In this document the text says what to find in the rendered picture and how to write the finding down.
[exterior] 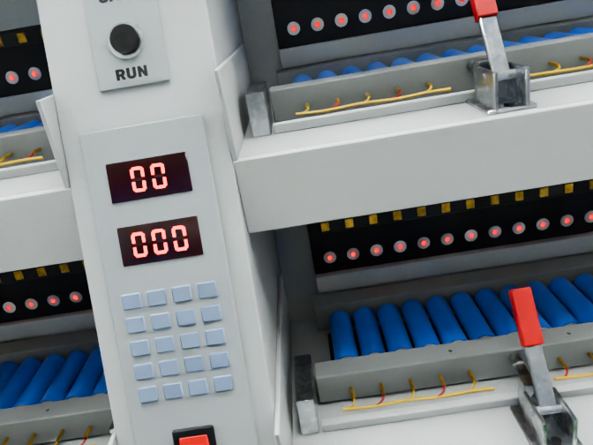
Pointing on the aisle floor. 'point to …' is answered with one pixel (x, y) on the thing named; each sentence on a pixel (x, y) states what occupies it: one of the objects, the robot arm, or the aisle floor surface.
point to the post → (79, 124)
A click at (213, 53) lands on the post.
